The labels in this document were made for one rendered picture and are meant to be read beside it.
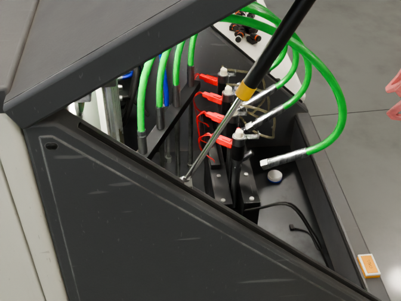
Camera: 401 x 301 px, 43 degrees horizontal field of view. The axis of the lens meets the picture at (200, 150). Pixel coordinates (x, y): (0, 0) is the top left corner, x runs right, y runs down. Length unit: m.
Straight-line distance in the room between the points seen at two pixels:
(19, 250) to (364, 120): 2.60
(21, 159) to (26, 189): 0.05
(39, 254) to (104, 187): 0.16
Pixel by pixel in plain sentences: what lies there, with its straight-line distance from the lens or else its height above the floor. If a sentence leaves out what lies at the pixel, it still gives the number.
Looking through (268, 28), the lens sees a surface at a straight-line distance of 0.83.
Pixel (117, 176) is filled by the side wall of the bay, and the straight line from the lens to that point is 0.63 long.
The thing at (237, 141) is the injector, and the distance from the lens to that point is 1.05.
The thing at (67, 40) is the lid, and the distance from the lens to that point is 0.58.
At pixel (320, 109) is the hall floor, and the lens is 3.15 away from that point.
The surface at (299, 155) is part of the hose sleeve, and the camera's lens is 0.95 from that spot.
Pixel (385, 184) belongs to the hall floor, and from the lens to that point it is 2.75.
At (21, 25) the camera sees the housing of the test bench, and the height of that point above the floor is 1.50.
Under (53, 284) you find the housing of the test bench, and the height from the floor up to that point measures 1.15.
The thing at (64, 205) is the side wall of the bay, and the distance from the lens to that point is 0.67.
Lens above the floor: 1.80
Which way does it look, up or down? 41 degrees down
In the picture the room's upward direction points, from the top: 1 degrees clockwise
